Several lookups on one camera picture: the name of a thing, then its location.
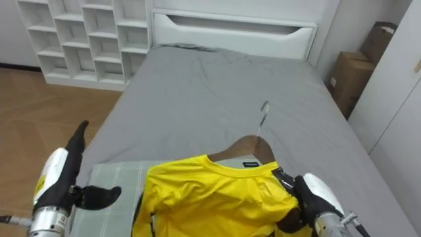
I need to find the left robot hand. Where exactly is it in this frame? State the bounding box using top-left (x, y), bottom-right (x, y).
top-left (32, 120), bottom-right (122, 214)

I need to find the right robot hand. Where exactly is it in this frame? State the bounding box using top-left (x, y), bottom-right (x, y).
top-left (275, 172), bottom-right (345, 234)

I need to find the wooden clothes hanger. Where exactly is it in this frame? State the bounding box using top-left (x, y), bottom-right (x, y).
top-left (207, 100), bottom-right (276, 165)

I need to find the yellow shirt with black trim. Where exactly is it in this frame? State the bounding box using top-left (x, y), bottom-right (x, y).
top-left (130, 154), bottom-right (313, 237)

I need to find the large brown cardboard box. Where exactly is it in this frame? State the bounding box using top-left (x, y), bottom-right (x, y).
top-left (326, 51), bottom-right (376, 120)

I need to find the grey bed with white headboard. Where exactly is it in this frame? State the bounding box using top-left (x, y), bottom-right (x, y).
top-left (67, 8), bottom-right (418, 237)

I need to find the white cubby shelf unit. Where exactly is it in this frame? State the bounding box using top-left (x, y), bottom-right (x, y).
top-left (16, 0), bottom-right (154, 92)

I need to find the small brown cardboard box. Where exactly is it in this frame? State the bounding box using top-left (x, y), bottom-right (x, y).
top-left (359, 21), bottom-right (398, 66)

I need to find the white wardrobe with wooden handles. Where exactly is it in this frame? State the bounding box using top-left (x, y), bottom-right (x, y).
top-left (347, 0), bottom-right (421, 235)

